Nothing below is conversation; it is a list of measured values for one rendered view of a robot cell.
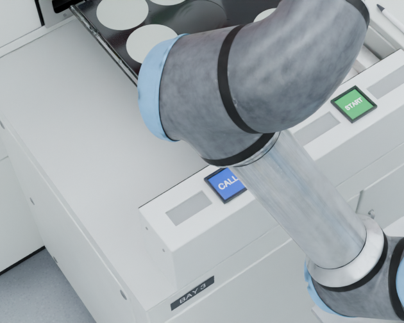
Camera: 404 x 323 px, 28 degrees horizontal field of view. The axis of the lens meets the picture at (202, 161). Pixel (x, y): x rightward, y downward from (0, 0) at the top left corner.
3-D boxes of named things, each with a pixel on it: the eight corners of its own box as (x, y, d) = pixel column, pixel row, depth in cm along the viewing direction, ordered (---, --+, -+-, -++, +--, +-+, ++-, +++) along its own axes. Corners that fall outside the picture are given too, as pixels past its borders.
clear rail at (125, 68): (68, 9, 158) (67, 4, 157) (74, 6, 158) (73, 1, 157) (174, 133, 141) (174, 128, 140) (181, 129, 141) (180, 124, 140)
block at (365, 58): (342, 57, 151) (344, 47, 148) (355, 49, 152) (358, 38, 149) (370, 84, 147) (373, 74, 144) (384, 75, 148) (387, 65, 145)
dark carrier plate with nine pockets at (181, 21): (77, 8, 158) (77, 5, 157) (219, -64, 168) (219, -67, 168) (176, 121, 142) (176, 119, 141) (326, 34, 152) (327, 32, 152)
